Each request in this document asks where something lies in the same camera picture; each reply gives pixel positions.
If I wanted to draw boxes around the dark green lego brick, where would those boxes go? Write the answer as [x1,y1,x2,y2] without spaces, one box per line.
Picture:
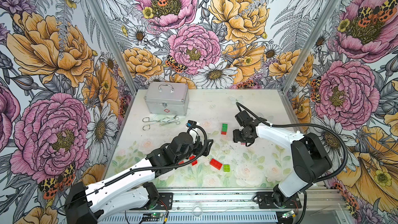
[221,123,228,133]

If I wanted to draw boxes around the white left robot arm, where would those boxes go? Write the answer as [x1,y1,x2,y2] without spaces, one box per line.
[62,121,213,224]

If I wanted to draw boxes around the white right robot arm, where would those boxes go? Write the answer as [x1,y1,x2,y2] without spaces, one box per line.
[233,111,332,208]

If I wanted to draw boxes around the long red lego brick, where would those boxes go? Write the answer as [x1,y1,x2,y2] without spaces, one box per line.
[209,159,223,170]

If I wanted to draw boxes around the lime green lego brick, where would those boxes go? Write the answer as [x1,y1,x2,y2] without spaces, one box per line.
[223,164,231,172]

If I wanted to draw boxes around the steel surgical scissors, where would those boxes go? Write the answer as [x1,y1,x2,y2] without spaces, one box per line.
[142,116,179,123]

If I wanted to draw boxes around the steel forceps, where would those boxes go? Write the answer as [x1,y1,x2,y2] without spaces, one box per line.
[142,120,180,131]

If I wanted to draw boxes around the silver metal case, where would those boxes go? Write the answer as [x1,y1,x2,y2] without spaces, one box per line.
[144,82,189,116]

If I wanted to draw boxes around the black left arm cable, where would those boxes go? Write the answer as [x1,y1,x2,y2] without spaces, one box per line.
[58,125,208,209]

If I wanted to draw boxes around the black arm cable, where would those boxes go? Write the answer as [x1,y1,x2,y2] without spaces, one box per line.
[58,125,208,209]
[235,102,348,183]

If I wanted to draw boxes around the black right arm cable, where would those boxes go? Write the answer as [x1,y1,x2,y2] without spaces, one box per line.
[235,102,348,183]

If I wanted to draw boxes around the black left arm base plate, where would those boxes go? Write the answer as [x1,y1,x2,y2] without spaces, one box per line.
[145,192,174,210]

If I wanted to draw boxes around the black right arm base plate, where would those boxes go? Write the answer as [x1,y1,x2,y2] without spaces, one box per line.
[252,191,302,209]

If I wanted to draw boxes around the white vented cable duct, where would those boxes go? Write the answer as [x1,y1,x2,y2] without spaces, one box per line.
[100,212,278,224]

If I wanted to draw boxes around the aluminium front rail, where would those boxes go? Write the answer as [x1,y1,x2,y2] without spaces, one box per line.
[88,188,347,212]

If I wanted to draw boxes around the aluminium frame post right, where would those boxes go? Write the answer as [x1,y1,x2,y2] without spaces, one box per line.
[281,0,341,94]

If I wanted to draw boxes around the aluminium frame post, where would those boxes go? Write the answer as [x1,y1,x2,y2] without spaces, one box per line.
[86,0,137,96]
[281,0,341,94]

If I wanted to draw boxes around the aluminium frame post left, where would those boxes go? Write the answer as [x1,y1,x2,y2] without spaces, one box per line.
[86,0,137,96]

